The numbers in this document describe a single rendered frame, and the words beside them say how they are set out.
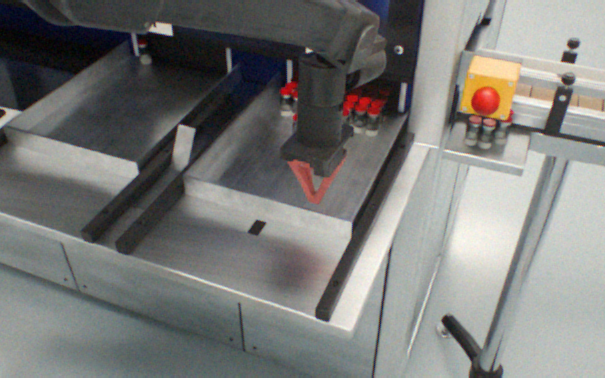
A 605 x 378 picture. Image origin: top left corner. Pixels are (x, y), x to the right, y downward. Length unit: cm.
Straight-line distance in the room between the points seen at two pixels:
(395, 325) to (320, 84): 75
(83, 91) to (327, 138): 60
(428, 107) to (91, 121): 57
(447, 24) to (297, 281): 42
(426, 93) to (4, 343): 146
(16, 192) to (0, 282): 119
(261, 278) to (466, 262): 137
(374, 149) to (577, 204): 154
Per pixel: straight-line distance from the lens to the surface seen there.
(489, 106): 90
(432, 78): 94
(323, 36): 61
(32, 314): 203
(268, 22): 53
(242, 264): 79
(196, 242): 82
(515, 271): 135
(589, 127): 108
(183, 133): 94
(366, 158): 96
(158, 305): 171
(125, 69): 125
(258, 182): 91
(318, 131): 72
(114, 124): 108
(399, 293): 126
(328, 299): 72
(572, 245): 225
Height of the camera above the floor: 145
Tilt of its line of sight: 40 degrees down
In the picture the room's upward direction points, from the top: straight up
